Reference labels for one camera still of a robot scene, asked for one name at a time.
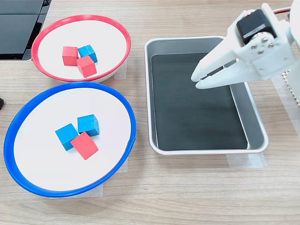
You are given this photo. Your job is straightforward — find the blue cube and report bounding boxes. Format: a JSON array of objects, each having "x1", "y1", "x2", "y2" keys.
[
  {"x1": 54, "y1": 123, "x2": 80, "y2": 152},
  {"x1": 77, "y1": 44, "x2": 98, "y2": 63},
  {"x1": 77, "y1": 114, "x2": 101, "y2": 137}
]

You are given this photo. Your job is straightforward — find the red cube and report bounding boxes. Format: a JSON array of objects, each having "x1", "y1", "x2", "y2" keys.
[
  {"x1": 75, "y1": 55, "x2": 98, "y2": 78},
  {"x1": 70, "y1": 131, "x2": 99, "y2": 161},
  {"x1": 62, "y1": 45, "x2": 79, "y2": 67}
]

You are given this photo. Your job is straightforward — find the steel tray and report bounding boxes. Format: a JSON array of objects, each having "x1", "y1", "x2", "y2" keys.
[{"x1": 144, "y1": 35, "x2": 270, "y2": 156}]

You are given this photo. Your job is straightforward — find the black tray mat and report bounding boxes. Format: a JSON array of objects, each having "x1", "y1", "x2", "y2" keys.
[{"x1": 150, "y1": 52, "x2": 248, "y2": 151}]

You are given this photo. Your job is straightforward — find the red-rimmed white plate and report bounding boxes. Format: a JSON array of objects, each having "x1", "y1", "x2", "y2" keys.
[{"x1": 31, "y1": 15, "x2": 132, "y2": 83}]

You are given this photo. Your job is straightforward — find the black glossy electronic device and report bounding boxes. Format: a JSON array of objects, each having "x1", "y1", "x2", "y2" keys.
[{"x1": 0, "y1": 0, "x2": 53, "y2": 61}]

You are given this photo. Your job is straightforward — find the blue-rimmed white plate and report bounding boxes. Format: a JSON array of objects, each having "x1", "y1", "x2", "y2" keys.
[{"x1": 3, "y1": 81, "x2": 137, "y2": 198}]

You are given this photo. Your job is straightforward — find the red and white cable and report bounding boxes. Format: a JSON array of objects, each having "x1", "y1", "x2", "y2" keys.
[{"x1": 272, "y1": 7, "x2": 292, "y2": 15}]

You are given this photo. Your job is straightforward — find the pale perforated base plate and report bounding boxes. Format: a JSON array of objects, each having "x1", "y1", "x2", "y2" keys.
[{"x1": 280, "y1": 69, "x2": 300, "y2": 110}]

